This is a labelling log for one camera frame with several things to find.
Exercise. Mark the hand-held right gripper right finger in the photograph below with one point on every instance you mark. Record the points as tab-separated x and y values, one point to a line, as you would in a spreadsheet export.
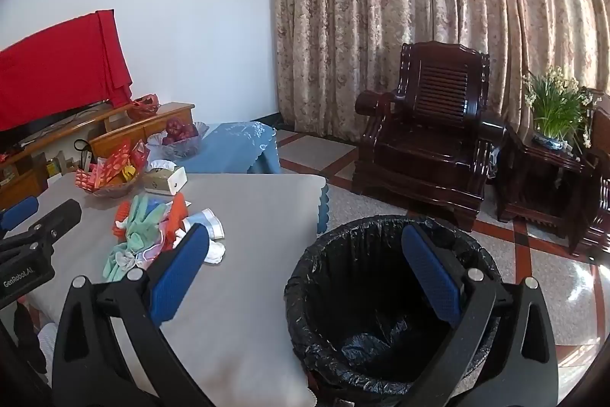
431	273

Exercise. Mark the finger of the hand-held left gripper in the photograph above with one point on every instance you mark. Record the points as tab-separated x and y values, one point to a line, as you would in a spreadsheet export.
19	212
59	218

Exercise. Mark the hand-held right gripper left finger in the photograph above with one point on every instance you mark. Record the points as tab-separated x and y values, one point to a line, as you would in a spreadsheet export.
178	273

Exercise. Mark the black lined trash bin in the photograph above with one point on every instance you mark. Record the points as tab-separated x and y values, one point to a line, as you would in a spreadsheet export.
381	292

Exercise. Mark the blue and white paper cup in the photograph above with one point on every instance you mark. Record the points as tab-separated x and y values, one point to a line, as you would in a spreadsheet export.
209	223

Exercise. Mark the orange mesh scrubber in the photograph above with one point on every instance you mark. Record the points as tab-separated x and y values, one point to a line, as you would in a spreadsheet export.
179	209

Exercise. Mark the glass bowl of snacks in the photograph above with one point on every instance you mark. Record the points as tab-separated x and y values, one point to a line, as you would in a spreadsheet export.
114	189

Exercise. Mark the green crumpled cloth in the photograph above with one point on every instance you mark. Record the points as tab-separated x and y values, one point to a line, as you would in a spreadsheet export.
138	221

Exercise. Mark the pile of red snack packets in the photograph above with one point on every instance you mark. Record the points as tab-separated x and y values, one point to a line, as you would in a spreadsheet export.
112	166

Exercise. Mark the white and gold tissue box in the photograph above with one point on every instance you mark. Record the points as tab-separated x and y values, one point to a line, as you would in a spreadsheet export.
164	180

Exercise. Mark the wooden TV cabinet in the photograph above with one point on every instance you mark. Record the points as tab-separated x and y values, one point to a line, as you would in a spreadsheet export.
119	133

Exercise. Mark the glass fruit bowl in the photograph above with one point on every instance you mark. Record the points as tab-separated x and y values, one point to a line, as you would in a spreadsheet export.
186	147

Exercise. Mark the red apple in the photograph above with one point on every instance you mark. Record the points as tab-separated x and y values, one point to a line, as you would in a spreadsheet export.
168	140
175	126
190	131

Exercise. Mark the dark wooden armchair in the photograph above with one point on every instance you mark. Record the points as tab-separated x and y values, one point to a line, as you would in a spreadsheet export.
598	197
429	135

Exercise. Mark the red basket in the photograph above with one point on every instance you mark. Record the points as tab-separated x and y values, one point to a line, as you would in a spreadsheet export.
142	106

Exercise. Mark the dark wooden side table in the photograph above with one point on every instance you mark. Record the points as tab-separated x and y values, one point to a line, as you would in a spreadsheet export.
538	178

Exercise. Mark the red cloth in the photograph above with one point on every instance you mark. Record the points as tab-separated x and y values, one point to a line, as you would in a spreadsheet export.
57	68

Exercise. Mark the potted flowering plant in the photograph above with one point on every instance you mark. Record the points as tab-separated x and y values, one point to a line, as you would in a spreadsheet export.
555	106

